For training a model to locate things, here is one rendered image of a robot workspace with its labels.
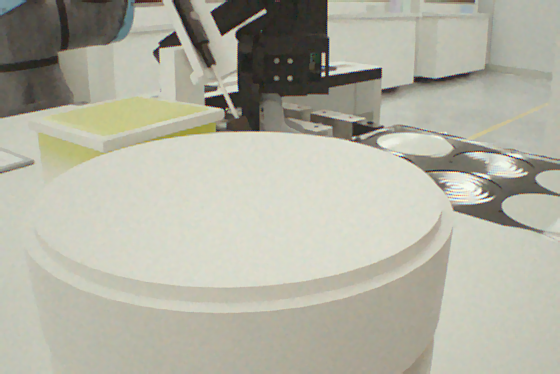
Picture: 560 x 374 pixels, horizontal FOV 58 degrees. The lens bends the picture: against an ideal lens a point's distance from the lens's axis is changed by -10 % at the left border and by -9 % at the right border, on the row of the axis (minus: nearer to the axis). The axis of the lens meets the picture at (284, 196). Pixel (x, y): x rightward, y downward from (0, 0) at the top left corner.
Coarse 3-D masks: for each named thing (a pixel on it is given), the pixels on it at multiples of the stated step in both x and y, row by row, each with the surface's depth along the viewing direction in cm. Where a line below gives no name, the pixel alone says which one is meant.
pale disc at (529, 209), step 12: (504, 204) 51; (516, 204) 51; (528, 204) 51; (540, 204) 51; (552, 204) 51; (516, 216) 48; (528, 216) 48; (540, 216) 48; (552, 216) 48; (540, 228) 45; (552, 228) 45
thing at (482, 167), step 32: (416, 160) 63; (448, 160) 64; (480, 160) 64; (512, 160) 64; (544, 160) 64; (448, 192) 54; (480, 192) 54; (512, 192) 54; (544, 192) 54; (512, 224) 46
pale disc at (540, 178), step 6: (540, 174) 59; (546, 174) 59; (552, 174) 59; (558, 174) 59; (540, 180) 57; (546, 180) 57; (552, 180) 57; (558, 180) 57; (546, 186) 55; (552, 186) 55; (558, 186) 55; (558, 192) 54
